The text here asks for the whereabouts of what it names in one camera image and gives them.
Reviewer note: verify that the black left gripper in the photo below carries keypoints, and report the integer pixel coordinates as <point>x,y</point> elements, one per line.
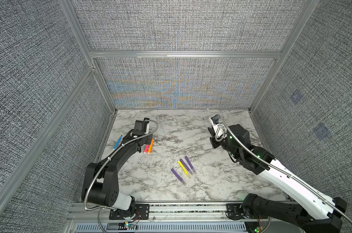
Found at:
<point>147,139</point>

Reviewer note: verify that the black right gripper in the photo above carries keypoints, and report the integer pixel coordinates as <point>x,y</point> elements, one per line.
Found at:
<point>215,142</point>

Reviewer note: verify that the orange highlighter pen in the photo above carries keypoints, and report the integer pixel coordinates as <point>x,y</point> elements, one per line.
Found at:
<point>150,146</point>

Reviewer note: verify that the blue highlighter pen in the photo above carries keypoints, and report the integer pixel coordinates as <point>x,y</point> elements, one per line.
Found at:
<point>118,142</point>

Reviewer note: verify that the violet highlighter pen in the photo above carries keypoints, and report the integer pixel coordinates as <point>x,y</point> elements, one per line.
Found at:
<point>185,166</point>
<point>190,164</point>

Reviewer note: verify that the yellow highlighter pen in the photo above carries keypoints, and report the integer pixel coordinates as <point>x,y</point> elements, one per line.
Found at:
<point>184,168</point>

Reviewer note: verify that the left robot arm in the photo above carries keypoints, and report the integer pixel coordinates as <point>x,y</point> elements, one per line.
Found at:
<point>101,183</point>

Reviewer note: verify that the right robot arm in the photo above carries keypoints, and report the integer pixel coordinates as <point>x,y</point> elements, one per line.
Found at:
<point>313,211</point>

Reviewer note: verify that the purple highlighter pen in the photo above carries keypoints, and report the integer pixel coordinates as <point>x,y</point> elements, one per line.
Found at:
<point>178,176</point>

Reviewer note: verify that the aluminium horizontal back bar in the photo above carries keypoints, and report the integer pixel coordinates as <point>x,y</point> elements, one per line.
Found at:
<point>183,54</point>

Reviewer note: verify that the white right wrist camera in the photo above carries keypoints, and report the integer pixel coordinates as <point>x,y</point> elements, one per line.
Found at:
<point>219,130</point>

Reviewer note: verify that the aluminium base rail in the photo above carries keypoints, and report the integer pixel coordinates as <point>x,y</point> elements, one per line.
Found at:
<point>165,211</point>

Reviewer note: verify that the aluminium left wall bar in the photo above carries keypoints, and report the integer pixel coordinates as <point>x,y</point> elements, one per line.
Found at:
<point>17,176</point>

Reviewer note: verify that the grey slotted cable duct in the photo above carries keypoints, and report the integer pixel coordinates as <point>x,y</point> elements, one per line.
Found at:
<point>163,227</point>

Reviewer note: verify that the aluminium corner frame post left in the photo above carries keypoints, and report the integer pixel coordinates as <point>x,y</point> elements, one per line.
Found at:
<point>78,32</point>

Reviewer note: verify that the aluminium corner frame post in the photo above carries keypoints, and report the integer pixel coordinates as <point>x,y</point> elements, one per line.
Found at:
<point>78,32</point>
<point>303,18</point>

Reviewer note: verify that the aluminium corner frame post right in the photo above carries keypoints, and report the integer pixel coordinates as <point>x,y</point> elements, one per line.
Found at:
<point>303,18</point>

